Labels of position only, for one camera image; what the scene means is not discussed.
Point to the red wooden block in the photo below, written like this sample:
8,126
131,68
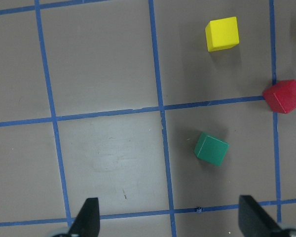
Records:
281,97

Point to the green wooden block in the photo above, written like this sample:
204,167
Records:
210,149

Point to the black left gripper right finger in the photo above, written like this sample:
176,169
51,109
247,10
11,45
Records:
254,221

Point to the yellow wooden block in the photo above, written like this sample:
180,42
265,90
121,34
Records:
222,34

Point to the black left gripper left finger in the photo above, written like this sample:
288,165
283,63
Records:
87,222

